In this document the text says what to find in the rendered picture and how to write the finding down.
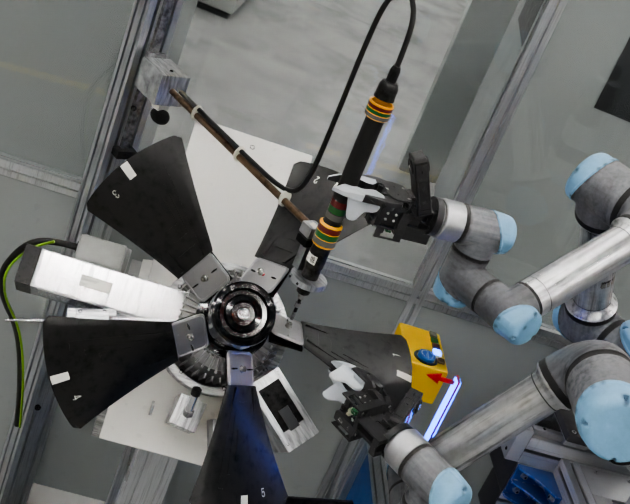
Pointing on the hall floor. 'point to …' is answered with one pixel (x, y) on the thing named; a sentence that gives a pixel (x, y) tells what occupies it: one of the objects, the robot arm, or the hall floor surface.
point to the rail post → (351, 471)
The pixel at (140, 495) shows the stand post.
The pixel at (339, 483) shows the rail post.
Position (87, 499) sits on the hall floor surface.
